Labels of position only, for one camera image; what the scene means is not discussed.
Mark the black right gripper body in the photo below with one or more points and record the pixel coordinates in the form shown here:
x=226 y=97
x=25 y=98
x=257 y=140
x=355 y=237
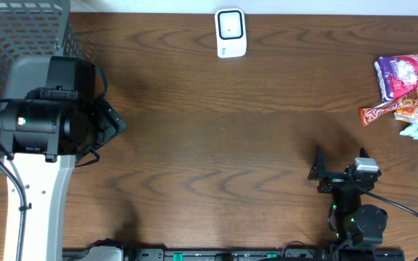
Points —
x=333 y=180

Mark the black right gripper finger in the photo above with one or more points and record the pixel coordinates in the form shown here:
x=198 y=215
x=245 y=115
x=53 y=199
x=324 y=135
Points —
x=318 y=169
x=363 y=153

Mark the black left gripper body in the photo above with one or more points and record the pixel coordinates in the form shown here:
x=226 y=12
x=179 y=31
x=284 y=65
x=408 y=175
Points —
x=112 y=118

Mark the orange snack packet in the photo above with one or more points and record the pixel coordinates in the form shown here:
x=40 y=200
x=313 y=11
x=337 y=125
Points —
x=408 y=114

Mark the red chocolate bar wrapper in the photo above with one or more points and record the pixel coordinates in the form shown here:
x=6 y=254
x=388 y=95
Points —
x=369 y=115

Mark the pink purple tissue pack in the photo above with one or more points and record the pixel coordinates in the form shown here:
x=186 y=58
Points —
x=396 y=75

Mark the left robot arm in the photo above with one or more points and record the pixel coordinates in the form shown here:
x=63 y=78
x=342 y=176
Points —
x=42 y=136

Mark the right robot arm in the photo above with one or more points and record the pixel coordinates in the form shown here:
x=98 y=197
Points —
x=359 y=226

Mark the white barcode scanner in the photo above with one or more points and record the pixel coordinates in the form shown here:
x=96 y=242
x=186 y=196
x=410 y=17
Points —
x=231 y=34

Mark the grey plastic mesh basket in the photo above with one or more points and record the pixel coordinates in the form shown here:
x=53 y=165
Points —
x=30 y=33

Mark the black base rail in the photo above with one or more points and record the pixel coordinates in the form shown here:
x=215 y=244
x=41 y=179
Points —
x=113 y=250

